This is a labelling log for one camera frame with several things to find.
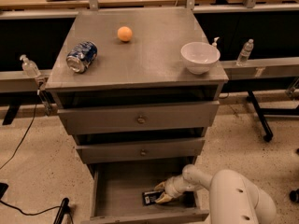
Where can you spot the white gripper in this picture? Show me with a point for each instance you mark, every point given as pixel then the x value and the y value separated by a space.
pixel 171 188

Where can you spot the dark blue rxbar wrapper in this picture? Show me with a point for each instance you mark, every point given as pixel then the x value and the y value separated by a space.
pixel 149 197

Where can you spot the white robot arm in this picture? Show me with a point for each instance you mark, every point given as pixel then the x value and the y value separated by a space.
pixel 233 199

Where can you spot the grey open bottom drawer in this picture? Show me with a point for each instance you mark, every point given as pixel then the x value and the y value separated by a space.
pixel 118 189

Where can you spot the grey middle drawer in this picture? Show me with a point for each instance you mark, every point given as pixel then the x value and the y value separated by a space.
pixel 141 150

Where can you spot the grey top drawer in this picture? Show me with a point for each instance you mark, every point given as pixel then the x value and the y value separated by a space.
pixel 133 118

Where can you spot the grey wooden drawer cabinet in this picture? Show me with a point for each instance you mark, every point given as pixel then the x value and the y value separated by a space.
pixel 146 70

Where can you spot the black stand bottom left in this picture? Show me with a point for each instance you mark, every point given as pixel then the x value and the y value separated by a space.
pixel 64 209

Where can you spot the black table leg with caster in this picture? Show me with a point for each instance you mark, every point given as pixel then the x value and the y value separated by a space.
pixel 263 112

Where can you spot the black caster right edge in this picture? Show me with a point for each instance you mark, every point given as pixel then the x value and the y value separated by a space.
pixel 294 196

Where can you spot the white ceramic bowl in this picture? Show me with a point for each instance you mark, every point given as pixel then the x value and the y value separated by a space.
pixel 199 57

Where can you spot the sanitizer pump bottle behind bowl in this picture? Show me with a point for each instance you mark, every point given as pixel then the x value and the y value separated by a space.
pixel 215 42

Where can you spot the blue crushed soda can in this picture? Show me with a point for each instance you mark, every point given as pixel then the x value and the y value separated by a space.
pixel 81 56

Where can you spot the orange fruit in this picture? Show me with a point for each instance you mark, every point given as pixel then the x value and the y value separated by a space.
pixel 124 34

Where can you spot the clear water bottle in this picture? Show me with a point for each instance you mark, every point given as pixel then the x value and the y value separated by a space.
pixel 245 53

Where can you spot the clear sanitizer pump bottle left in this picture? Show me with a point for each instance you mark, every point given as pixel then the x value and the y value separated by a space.
pixel 29 67

